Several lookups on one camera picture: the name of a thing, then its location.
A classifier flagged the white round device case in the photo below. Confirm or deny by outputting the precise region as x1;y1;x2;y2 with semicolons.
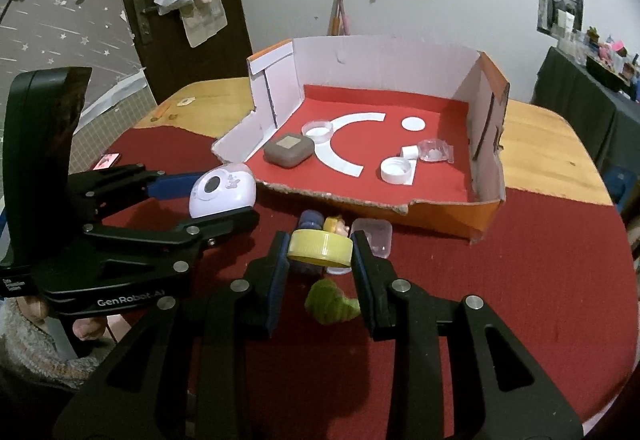
189;163;256;218

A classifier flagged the green toy figure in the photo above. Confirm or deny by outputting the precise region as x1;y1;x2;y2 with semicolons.
305;279;361;324

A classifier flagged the clear square plastic box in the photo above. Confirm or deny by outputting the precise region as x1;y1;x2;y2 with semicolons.
350;218;393;258

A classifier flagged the yellow round cap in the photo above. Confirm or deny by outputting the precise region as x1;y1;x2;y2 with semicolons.
288;229;352;268

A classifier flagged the dark blue bottle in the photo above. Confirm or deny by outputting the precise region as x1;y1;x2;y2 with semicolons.
296;209;326;230

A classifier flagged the blonde doll figurine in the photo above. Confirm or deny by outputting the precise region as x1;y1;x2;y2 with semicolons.
322;216;349;238

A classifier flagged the grey square earbud case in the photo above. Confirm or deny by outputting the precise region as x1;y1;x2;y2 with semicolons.
262;133;314;168

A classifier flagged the white round plastic cap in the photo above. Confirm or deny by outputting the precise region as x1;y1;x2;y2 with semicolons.
380;156;414;186

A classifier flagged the person's left hand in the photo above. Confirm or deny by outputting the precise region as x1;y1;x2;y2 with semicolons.
17;296;131;342

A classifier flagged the smartphone with pink screen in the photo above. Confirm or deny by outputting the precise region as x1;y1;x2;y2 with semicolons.
92;152;122;171

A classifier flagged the orange paper scrap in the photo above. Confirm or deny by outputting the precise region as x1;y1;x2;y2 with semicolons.
150;104;170;122

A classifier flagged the white paper scrap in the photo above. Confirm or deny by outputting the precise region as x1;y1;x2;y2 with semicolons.
176;97;195;107

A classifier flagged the clear round plastic lid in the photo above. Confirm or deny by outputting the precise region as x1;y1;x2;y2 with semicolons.
302;121;334;145

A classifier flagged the small clear plastic bottle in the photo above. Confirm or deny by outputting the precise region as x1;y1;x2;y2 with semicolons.
400;139;454;164

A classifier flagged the red table cloth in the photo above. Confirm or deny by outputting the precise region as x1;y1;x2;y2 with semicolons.
89;124;640;440

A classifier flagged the cardboard box with red lining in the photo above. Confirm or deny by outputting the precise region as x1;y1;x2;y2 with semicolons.
212;35;510;241

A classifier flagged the dark cloth covered side table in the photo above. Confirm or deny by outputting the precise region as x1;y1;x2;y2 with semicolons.
532;47;640;174

